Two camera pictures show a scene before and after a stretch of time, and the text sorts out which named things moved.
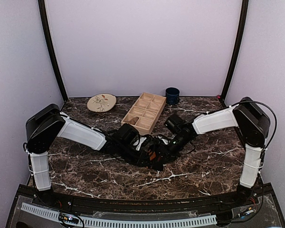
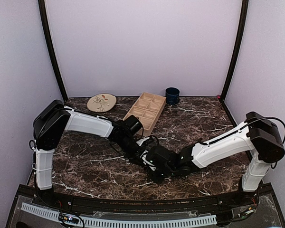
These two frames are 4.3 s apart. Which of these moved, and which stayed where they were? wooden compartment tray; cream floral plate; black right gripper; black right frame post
Moved: black right gripper
Stayed: wooden compartment tray; black right frame post; cream floral plate
